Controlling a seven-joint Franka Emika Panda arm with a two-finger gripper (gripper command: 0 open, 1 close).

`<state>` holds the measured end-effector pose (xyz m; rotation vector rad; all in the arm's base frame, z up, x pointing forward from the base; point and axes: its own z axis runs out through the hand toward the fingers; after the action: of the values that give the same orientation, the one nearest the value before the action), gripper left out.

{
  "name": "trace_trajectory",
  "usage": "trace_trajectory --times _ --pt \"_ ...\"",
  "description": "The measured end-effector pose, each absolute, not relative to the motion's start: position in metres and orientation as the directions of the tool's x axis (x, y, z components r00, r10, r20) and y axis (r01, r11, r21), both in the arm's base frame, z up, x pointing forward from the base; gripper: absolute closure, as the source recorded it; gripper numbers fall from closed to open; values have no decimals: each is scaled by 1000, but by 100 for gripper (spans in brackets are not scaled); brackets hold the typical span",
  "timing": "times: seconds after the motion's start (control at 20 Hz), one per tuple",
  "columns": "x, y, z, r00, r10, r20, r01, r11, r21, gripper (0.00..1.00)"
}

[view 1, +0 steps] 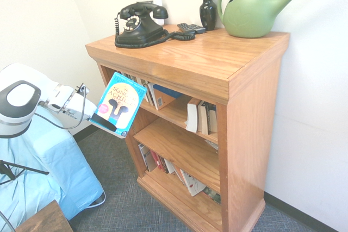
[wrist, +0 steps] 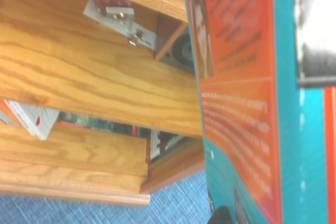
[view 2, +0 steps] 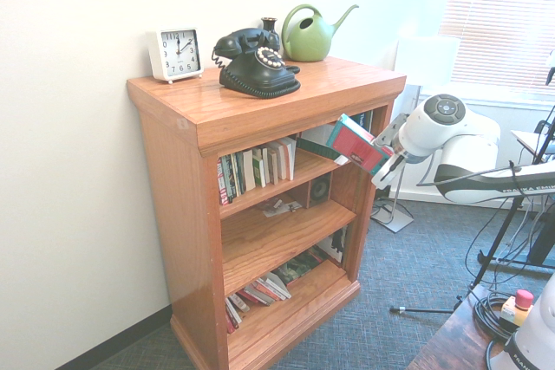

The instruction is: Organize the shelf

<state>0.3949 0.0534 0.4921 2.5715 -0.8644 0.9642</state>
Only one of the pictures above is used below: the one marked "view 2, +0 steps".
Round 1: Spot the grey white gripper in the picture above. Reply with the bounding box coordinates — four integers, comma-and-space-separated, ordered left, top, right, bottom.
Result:
370, 113, 412, 190

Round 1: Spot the white floor lamp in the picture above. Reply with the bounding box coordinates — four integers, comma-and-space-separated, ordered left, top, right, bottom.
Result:
370, 36, 461, 235

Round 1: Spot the wooden box speaker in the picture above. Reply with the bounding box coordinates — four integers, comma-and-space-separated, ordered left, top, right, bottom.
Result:
286, 172, 333, 211

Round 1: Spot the white book orange edge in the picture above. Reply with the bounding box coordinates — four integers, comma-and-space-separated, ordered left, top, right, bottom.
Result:
281, 135, 298, 181
271, 140, 290, 183

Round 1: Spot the green watering can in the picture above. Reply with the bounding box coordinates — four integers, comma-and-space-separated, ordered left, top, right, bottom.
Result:
280, 3, 360, 62

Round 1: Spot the dark picture cover book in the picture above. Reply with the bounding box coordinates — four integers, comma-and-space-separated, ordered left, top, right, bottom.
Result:
323, 225, 349, 268

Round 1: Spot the tan cover book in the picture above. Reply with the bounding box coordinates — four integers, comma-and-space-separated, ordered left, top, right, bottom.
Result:
262, 146, 279, 185

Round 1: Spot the white flat board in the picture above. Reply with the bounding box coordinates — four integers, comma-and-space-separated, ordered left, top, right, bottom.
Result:
510, 128, 555, 157

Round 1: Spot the green cover book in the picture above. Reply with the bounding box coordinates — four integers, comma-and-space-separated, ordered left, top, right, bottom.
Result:
252, 147, 267, 189

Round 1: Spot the black vintage rotary telephone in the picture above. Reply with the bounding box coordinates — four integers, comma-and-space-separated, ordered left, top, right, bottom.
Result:
211, 27, 302, 101

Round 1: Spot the cream page book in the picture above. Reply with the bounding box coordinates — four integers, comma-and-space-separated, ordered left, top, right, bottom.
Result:
241, 149, 258, 192

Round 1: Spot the dark green flat book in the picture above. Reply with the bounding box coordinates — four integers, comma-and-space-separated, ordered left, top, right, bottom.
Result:
271, 248, 330, 287

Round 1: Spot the small dark vase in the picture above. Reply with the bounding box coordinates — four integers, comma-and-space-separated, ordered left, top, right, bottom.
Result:
260, 16, 279, 47

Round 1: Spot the dark green spine book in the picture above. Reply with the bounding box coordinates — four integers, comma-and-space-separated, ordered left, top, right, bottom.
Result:
225, 153, 238, 202

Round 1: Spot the red white spine book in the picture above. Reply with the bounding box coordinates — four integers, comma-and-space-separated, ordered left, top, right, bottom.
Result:
216, 156, 231, 206

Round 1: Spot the black tripod leg rod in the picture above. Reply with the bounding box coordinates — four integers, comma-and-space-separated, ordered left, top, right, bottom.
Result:
388, 295, 465, 315

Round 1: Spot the black slanted stand leg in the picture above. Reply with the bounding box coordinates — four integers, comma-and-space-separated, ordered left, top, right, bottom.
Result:
526, 209, 555, 265

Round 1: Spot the white leaning book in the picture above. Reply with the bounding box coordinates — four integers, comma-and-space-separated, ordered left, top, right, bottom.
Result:
259, 272, 293, 301

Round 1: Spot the orange red leaning book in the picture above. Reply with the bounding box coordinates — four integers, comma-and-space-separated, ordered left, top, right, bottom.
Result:
237, 285, 278, 307

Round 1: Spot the yellow red emergency stop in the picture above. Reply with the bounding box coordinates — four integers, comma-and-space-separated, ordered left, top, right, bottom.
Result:
500, 289, 535, 328

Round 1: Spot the wooden oak bookcase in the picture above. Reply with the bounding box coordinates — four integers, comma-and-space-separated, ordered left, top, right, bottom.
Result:
126, 55, 408, 370

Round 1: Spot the white square alarm clock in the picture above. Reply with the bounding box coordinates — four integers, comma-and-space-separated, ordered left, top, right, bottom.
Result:
155, 27, 205, 85

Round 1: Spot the grey hanging cable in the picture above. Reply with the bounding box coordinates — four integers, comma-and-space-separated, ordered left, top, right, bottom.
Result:
457, 200, 528, 239

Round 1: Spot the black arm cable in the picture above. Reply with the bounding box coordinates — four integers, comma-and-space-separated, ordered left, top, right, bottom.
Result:
415, 148, 555, 189

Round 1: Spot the coiled black cable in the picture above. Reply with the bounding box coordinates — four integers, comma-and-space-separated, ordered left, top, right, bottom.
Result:
472, 291, 519, 341

